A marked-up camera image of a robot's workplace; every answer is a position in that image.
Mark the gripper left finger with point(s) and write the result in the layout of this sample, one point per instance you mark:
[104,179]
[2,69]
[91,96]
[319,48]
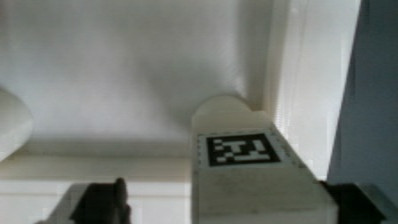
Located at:
[104,208]

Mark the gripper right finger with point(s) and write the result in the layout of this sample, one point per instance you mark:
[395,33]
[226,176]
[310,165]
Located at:
[367,207]

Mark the white leg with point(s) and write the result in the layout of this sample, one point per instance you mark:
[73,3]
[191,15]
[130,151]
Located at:
[255,187]

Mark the white square tabletop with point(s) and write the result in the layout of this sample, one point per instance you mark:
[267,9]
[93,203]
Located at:
[112,64]

